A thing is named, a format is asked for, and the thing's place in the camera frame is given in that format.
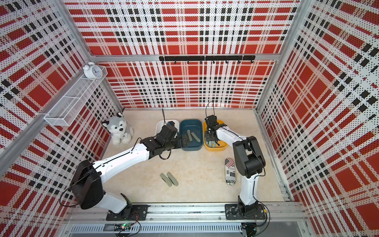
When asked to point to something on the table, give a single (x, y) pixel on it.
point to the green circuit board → (126, 225)
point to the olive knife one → (163, 176)
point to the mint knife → (209, 143)
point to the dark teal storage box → (195, 126)
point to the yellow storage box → (222, 146)
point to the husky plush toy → (120, 131)
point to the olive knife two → (173, 179)
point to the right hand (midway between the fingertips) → (214, 135)
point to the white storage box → (160, 123)
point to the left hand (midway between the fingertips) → (184, 140)
